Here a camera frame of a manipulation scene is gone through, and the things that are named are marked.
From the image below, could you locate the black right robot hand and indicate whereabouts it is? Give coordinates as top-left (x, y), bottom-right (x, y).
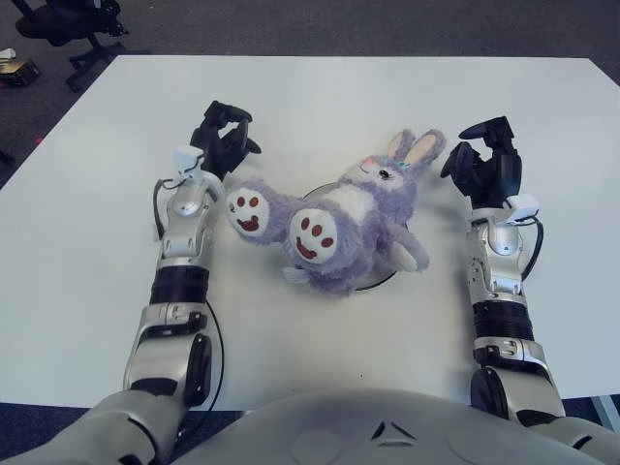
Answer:
top-left (439, 114), bottom-right (524, 210)

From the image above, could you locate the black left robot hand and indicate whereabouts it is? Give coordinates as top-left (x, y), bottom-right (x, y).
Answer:
top-left (188, 100), bottom-right (263, 181)

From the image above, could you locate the purple plush bunny doll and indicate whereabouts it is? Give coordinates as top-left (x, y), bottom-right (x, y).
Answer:
top-left (225, 128), bottom-right (448, 297)

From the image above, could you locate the white plate with black rim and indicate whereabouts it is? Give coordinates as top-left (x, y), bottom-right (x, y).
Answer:
top-left (299, 181), bottom-right (411, 292)

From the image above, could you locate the black office chair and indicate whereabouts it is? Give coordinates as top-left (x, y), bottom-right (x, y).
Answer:
top-left (12, 0), bottom-right (151, 93)

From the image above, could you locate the yellow and black box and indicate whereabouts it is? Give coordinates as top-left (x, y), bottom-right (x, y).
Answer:
top-left (0, 58), bottom-right (43, 89)

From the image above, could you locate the silver robot torso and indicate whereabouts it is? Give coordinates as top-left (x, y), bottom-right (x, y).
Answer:
top-left (72, 387), bottom-right (606, 465)

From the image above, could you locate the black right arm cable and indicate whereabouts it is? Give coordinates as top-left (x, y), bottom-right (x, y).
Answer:
top-left (517, 215), bottom-right (544, 282)

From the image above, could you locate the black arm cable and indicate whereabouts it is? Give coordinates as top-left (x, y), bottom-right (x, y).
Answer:
top-left (152, 176), bottom-right (188, 243)
top-left (517, 215), bottom-right (544, 282)

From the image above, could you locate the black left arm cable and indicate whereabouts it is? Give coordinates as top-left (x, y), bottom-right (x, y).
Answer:
top-left (152, 176), bottom-right (188, 243)

